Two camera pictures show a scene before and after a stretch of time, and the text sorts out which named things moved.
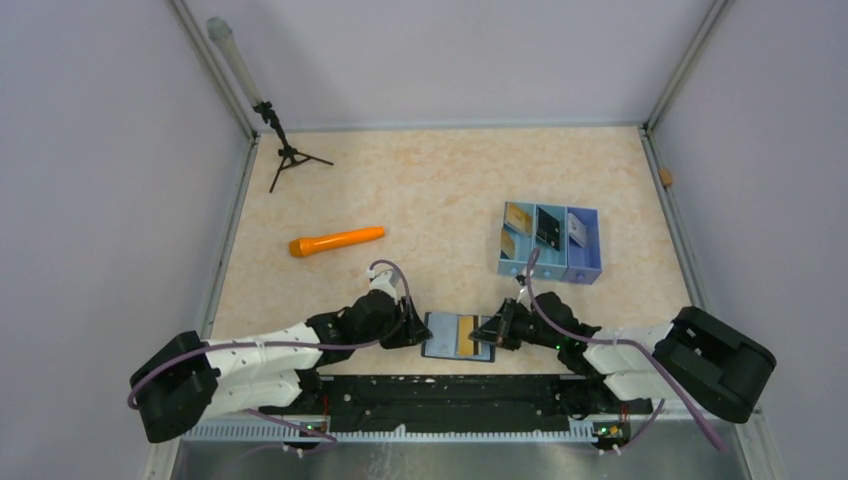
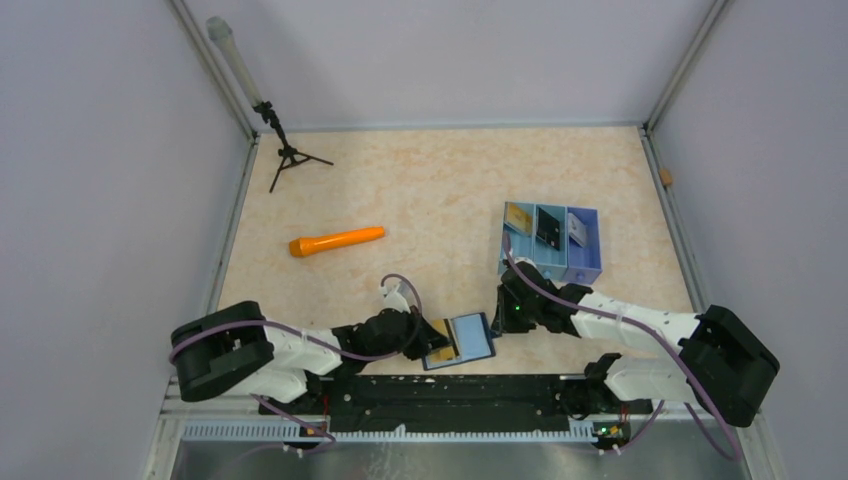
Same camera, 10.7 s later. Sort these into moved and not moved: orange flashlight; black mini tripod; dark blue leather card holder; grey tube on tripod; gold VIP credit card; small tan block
Moved: dark blue leather card holder; gold VIP credit card
Not moved: grey tube on tripod; orange flashlight; black mini tripod; small tan block
